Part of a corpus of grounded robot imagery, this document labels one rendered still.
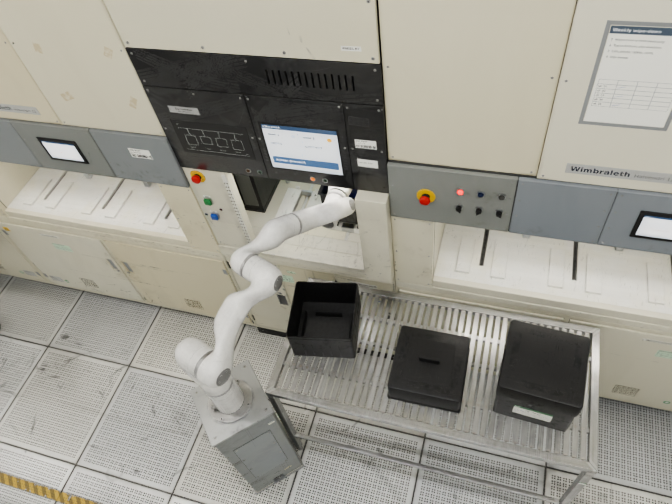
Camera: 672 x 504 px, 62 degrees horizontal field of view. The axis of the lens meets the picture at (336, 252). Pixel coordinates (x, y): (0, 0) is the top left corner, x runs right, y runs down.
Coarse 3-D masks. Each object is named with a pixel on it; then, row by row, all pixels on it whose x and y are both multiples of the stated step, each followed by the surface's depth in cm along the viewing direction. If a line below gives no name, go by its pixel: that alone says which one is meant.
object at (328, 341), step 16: (304, 288) 249; (320, 288) 247; (336, 288) 246; (352, 288) 244; (304, 304) 257; (320, 304) 256; (336, 304) 255; (352, 304) 254; (304, 320) 249; (320, 320) 251; (336, 320) 250; (352, 320) 248; (288, 336) 229; (304, 336) 247; (320, 336) 246; (336, 336) 245; (352, 336) 227; (304, 352) 239; (320, 352) 237; (336, 352) 236; (352, 352) 234
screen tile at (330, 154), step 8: (304, 136) 195; (312, 136) 194; (320, 136) 193; (312, 144) 197; (320, 144) 196; (328, 144) 195; (312, 152) 200; (320, 152) 199; (328, 152) 198; (336, 160) 200
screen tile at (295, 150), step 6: (270, 132) 198; (276, 132) 197; (282, 132) 197; (270, 138) 201; (276, 138) 200; (282, 138) 199; (288, 138) 198; (294, 144) 200; (276, 150) 205; (282, 150) 204; (288, 150) 203; (294, 150) 202; (300, 150) 201; (300, 156) 204
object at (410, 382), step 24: (408, 336) 230; (432, 336) 229; (456, 336) 228; (408, 360) 224; (432, 360) 220; (456, 360) 221; (408, 384) 218; (432, 384) 217; (456, 384) 215; (456, 408) 216
